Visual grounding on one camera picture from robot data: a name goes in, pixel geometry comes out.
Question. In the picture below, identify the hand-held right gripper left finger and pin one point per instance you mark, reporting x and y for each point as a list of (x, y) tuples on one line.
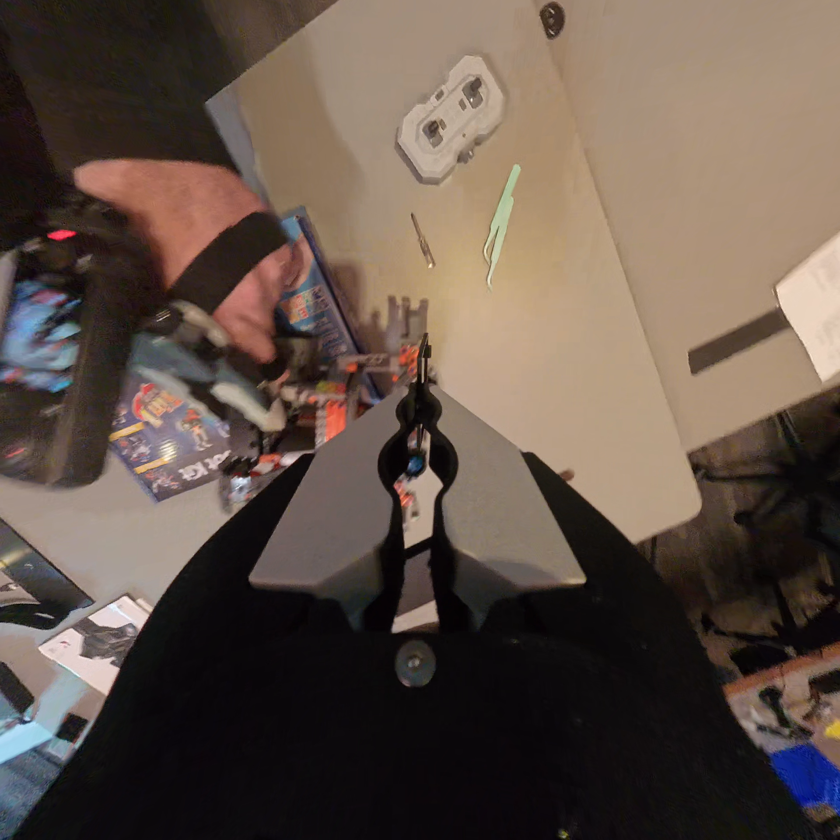
[(328, 518)]

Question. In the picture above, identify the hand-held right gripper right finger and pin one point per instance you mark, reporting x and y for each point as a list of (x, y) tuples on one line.
[(512, 518)]

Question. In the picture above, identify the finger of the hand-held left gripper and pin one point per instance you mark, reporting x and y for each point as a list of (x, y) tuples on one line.
[(253, 408), (177, 364)]

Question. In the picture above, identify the orange grey tracked brick robot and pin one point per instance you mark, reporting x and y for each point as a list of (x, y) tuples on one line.
[(334, 407)]

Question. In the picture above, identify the person's left forearm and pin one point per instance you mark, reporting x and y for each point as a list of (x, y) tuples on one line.
[(98, 85)]

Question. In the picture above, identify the brown edged work desk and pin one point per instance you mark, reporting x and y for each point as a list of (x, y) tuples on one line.
[(781, 702)]

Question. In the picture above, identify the black desk grommet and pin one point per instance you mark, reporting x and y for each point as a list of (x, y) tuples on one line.
[(552, 18)]

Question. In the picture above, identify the person's left hand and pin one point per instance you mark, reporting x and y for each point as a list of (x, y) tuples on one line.
[(190, 210)]

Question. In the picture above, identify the blue robot kit box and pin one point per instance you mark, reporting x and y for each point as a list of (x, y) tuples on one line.
[(164, 453)]

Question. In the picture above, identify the dark printed booklet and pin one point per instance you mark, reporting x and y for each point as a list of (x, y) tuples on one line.
[(33, 584)]

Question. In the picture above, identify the small metal pin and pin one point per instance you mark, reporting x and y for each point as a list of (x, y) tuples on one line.
[(423, 239)]

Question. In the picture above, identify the white brick set instruction booklet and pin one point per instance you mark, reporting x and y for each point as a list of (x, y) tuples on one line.
[(98, 640)]

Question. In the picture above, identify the teal tweezers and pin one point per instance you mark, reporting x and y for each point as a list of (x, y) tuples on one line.
[(502, 216)]

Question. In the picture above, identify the grey motor block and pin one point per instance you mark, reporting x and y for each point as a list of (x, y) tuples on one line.
[(453, 118)]

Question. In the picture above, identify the white leaflet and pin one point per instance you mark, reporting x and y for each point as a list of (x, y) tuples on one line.
[(817, 308)]

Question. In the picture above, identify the blue plastic bin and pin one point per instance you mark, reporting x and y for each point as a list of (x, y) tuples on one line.
[(810, 774)]

